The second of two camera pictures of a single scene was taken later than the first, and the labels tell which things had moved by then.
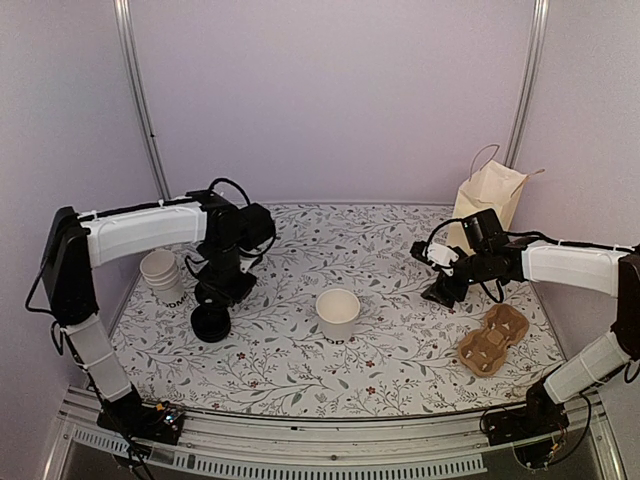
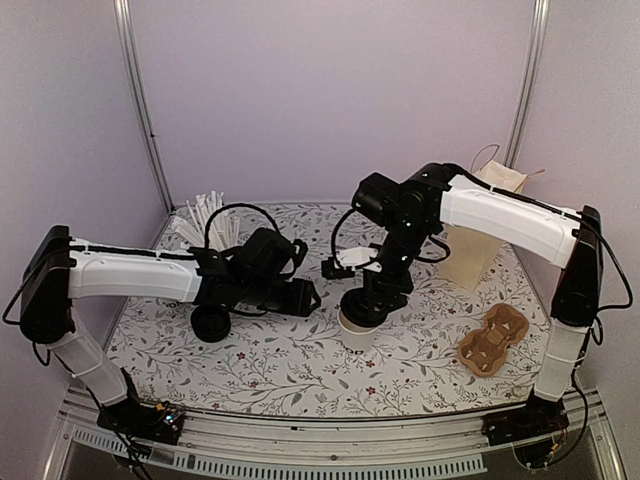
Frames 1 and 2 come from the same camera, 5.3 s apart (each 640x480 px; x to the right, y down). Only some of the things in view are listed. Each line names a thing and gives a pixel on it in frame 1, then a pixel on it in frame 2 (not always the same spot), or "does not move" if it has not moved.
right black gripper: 443,295 -> 377,290
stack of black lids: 210,323 does not move
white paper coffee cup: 337,310 -> 357,339
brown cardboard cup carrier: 483,351 does not move
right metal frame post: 531,79 does not move
